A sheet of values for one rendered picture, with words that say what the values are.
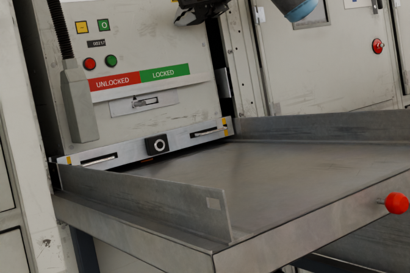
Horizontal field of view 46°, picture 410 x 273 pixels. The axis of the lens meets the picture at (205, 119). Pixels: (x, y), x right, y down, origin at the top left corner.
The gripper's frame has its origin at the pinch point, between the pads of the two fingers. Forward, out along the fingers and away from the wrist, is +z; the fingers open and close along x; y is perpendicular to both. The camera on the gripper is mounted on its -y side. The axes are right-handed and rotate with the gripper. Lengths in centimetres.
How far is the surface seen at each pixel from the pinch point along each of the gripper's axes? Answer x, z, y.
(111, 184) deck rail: -38, -13, -49
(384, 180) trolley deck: -53, -53, -29
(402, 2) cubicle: -10, -29, 97
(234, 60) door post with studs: -14.9, -2.7, 15.4
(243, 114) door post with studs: -31.0, 0.6, 13.6
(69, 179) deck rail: -33, 10, -43
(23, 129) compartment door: -30, -39, -75
